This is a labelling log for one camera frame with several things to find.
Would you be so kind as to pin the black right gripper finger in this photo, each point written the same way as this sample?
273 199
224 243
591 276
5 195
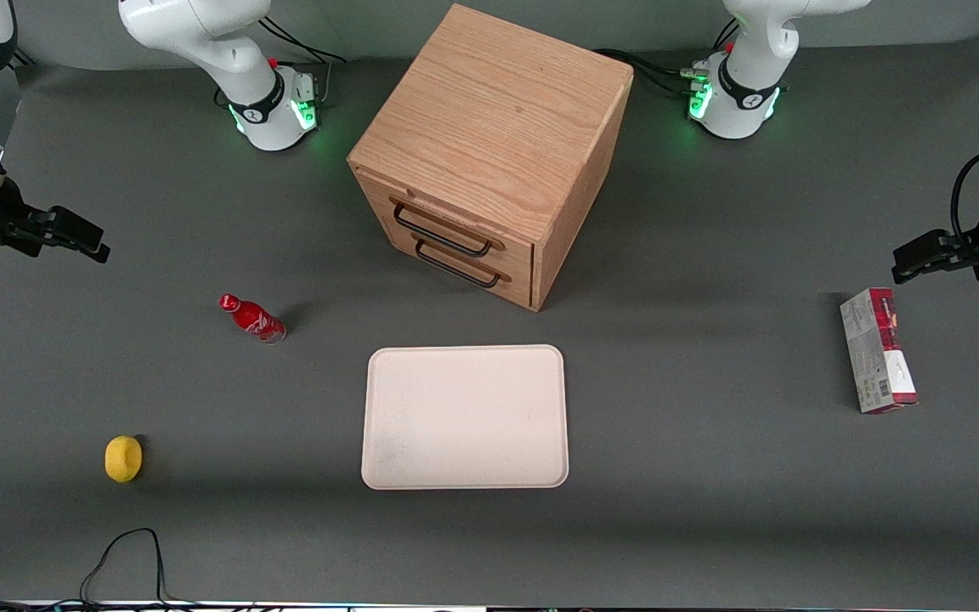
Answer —
86 250
73 224

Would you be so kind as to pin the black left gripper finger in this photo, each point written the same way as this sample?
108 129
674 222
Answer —
923 265
923 245

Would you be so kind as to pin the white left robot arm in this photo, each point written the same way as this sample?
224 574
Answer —
749 76

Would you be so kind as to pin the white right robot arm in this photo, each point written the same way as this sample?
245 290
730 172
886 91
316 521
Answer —
200 34

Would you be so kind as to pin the oak wooden drawer cabinet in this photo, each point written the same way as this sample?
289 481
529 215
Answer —
498 119

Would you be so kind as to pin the grey and red carton box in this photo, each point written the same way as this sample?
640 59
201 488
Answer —
876 353

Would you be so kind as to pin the red cola bottle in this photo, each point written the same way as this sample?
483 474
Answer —
253 320

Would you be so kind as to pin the yellow lemon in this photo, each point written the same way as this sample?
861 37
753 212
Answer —
123 459

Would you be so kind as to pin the beige rectangular tray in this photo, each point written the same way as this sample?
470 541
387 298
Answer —
464 416

